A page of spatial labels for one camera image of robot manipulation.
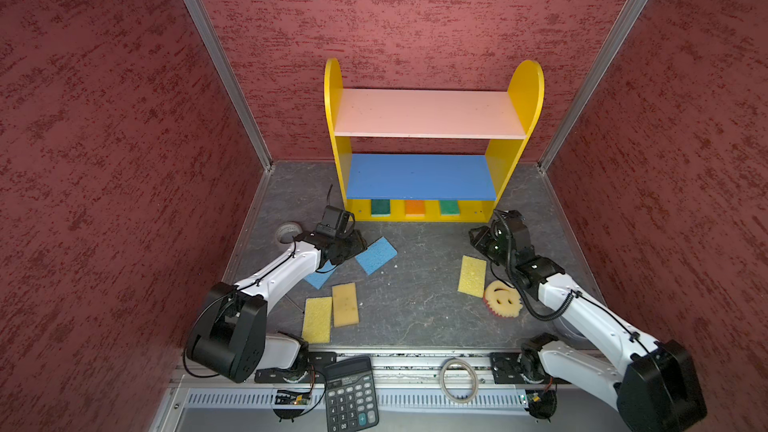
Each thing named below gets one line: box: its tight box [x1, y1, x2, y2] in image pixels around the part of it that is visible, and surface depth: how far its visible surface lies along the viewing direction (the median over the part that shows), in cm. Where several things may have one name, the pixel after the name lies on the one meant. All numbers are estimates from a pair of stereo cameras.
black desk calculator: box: [324, 356, 379, 432], surface depth 70 cm
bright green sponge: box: [440, 200, 460, 216], surface depth 108 cm
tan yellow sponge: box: [332, 282, 359, 328], surface depth 85 cm
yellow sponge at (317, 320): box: [302, 296, 332, 344], surface depth 83 cm
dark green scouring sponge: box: [371, 199, 391, 217], surface depth 106 cm
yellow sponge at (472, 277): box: [457, 255, 487, 298], surface depth 91 cm
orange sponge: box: [405, 200, 426, 217], surface depth 108 cm
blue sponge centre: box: [355, 236, 399, 276], surface depth 94 cm
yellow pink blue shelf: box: [324, 58, 545, 222], surface depth 83 cm
